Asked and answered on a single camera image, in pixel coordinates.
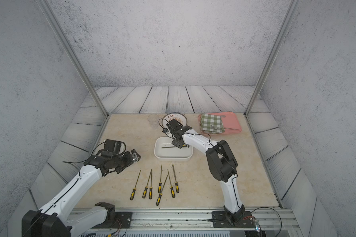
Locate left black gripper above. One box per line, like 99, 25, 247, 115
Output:
112, 148, 142, 173

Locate low slanted yellow-black file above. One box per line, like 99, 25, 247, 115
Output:
156, 175, 168, 206

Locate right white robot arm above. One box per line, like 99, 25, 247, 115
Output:
166, 119, 246, 226

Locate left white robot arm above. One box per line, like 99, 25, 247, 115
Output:
21, 150, 141, 237

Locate white rectangular storage box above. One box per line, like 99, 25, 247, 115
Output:
154, 137, 193, 162

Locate round orange patterned plate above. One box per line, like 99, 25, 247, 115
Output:
162, 113, 187, 126

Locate clear plastic cup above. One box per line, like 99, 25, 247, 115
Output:
148, 114, 159, 129

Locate green checkered cloth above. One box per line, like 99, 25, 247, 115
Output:
200, 114, 225, 134

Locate pink plastic tray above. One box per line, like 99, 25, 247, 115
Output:
198, 112, 242, 135

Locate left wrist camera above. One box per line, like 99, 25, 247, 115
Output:
103, 139, 123, 155

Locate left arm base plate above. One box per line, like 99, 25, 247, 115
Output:
92, 211, 133, 230

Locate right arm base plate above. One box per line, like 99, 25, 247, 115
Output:
207, 211, 256, 228

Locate aluminium front rail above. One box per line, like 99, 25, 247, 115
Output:
68, 207, 303, 237

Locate right aluminium frame post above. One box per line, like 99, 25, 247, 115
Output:
244, 0, 300, 118

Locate aluminium frame post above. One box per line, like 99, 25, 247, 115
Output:
37, 0, 109, 118
244, 0, 300, 118

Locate left aluminium frame post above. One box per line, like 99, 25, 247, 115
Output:
37, 0, 109, 118

